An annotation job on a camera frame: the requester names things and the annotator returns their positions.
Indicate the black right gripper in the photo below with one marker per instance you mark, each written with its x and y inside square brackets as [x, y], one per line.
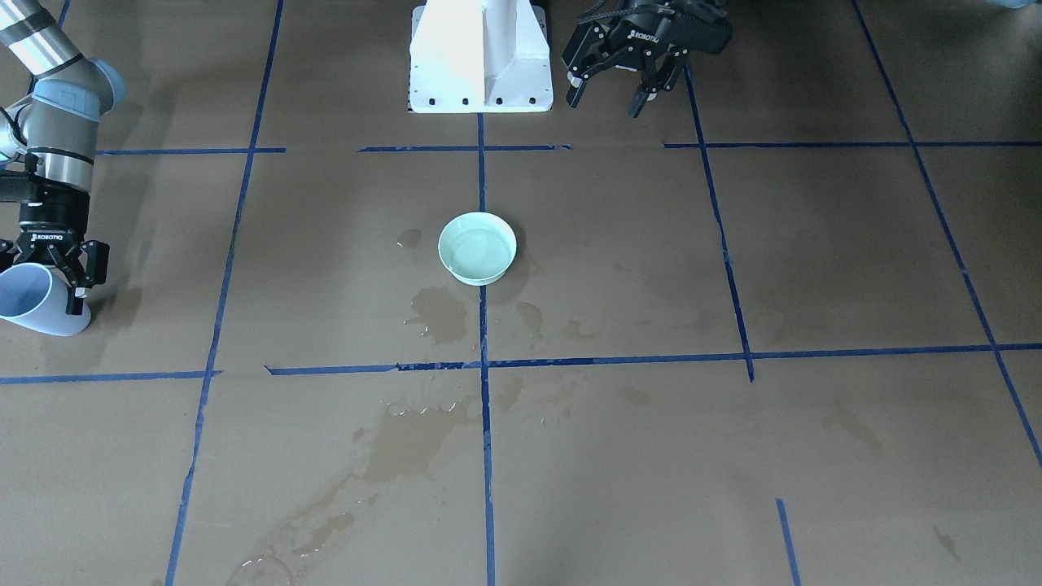
[46, 218]

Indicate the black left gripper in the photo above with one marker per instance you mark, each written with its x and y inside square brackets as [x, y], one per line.
[628, 41]

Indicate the blue plastic cup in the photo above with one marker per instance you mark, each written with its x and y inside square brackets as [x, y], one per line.
[35, 297]

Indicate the green bowl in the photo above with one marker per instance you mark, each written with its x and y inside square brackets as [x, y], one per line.
[477, 248]

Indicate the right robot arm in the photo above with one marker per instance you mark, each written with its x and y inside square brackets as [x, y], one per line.
[51, 133]

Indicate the white mounting pillar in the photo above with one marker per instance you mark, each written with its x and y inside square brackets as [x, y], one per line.
[479, 56]

